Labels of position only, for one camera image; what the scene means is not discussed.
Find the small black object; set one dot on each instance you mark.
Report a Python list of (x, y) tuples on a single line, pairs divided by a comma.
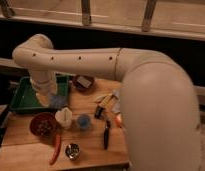
[(98, 112)]

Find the orange fruit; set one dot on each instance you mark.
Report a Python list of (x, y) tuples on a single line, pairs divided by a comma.
[(118, 120)]

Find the blue sponge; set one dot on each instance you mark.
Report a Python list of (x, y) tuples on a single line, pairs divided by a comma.
[(59, 103)]

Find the blue plastic cup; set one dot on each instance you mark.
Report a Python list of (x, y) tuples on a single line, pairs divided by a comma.
[(83, 122)]

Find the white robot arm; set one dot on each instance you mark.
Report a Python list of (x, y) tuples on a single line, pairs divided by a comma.
[(158, 100)]

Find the black handled knife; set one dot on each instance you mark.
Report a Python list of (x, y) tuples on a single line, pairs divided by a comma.
[(106, 134)]

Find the white plastic cup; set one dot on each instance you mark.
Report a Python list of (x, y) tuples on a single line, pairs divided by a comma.
[(64, 117)]

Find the red bowl with food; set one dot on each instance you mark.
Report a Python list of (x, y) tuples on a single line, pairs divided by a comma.
[(43, 125)]

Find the wooden table board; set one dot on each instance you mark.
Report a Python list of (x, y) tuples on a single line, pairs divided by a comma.
[(22, 151)]

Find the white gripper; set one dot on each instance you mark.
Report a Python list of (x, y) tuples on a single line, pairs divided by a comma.
[(43, 90)]

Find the yellow banana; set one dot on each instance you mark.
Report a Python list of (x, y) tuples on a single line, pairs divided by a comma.
[(103, 99)]

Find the small metal cup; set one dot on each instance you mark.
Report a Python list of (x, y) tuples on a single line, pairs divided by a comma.
[(72, 151)]

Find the red chili pepper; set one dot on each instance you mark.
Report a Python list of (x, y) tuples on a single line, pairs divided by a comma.
[(57, 147)]

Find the light blue cloth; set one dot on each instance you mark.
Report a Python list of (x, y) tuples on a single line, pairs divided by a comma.
[(116, 107)]

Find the green plastic tray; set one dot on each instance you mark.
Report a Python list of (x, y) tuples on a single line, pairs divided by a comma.
[(24, 100)]

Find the brown bowl with sponge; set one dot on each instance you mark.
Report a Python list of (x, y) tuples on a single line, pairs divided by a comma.
[(82, 83)]

